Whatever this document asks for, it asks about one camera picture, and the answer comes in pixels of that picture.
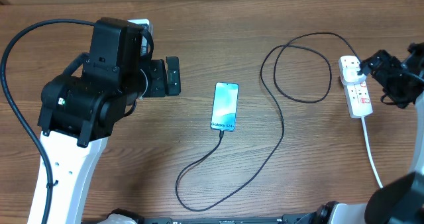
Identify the white USB charger plug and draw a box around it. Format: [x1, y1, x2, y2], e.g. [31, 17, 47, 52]
[341, 67, 366, 85]

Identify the white power strip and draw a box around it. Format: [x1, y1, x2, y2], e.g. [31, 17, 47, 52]
[339, 56, 373, 119]

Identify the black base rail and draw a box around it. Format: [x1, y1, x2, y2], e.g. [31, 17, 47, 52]
[80, 213, 375, 224]

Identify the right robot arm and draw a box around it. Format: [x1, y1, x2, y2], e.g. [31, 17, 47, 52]
[299, 43, 423, 223]

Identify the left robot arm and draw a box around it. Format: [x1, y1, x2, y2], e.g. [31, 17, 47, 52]
[38, 18, 181, 223]

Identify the black USB charging cable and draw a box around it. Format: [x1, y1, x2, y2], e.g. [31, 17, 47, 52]
[174, 32, 364, 213]

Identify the Samsung Galaxy smartphone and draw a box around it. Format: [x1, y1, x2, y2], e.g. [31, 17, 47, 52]
[211, 82, 239, 132]

